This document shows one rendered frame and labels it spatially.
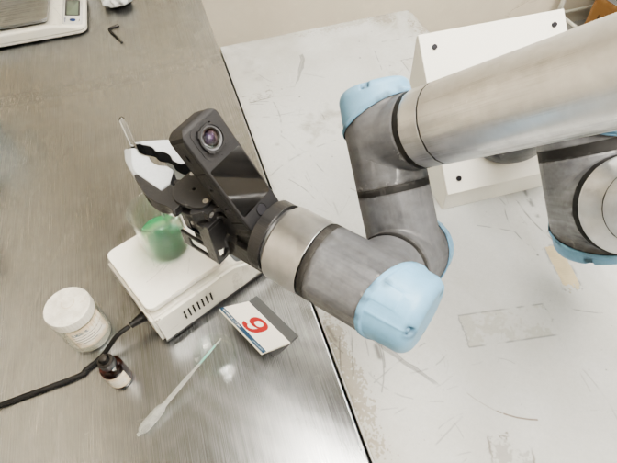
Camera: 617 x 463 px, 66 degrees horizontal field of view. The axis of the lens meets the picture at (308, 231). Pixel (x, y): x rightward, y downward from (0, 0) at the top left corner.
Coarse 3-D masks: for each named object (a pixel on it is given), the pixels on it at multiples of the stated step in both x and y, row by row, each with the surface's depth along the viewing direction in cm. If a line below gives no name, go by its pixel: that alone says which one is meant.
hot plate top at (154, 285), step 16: (128, 240) 66; (192, 240) 65; (112, 256) 64; (128, 256) 64; (144, 256) 64; (192, 256) 64; (128, 272) 63; (144, 272) 62; (160, 272) 62; (176, 272) 62; (192, 272) 62; (208, 272) 63; (144, 288) 61; (160, 288) 61; (176, 288) 61; (144, 304) 60; (160, 304) 60
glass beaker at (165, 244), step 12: (132, 204) 60; (144, 204) 61; (132, 216) 60; (144, 216) 62; (156, 216) 64; (180, 216) 60; (156, 228) 57; (168, 228) 58; (180, 228) 61; (144, 240) 59; (156, 240) 59; (168, 240) 60; (180, 240) 61; (156, 252) 61; (168, 252) 61; (180, 252) 63
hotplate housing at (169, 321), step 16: (224, 272) 65; (240, 272) 67; (256, 272) 70; (128, 288) 64; (192, 288) 63; (208, 288) 64; (224, 288) 67; (240, 288) 70; (176, 304) 62; (192, 304) 64; (208, 304) 66; (144, 320) 65; (160, 320) 61; (176, 320) 63; (192, 320) 66; (160, 336) 64
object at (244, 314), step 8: (248, 304) 68; (232, 312) 65; (240, 312) 65; (248, 312) 66; (256, 312) 67; (240, 320) 64; (248, 320) 65; (256, 320) 66; (248, 328) 63; (256, 328) 64; (264, 328) 65; (272, 328) 66; (256, 336) 62; (264, 336) 63; (272, 336) 64; (280, 336) 65; (264, 344) 62; (272, 344) 62
